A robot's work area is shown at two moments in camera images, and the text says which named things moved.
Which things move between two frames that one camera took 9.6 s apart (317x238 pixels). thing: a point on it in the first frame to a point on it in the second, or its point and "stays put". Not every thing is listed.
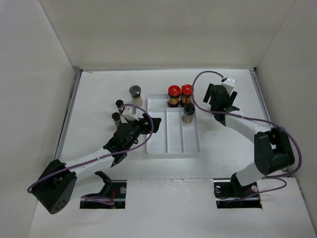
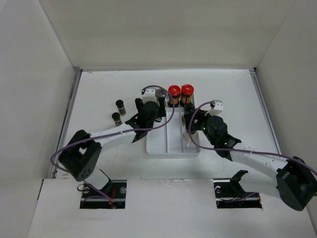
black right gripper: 232,96 to 199,115
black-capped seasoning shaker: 187,116 stays put
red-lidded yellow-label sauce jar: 186,92 stays put
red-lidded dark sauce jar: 174,92 stays put
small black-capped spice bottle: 119,102 stays put
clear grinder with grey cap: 134,91 to 160,92
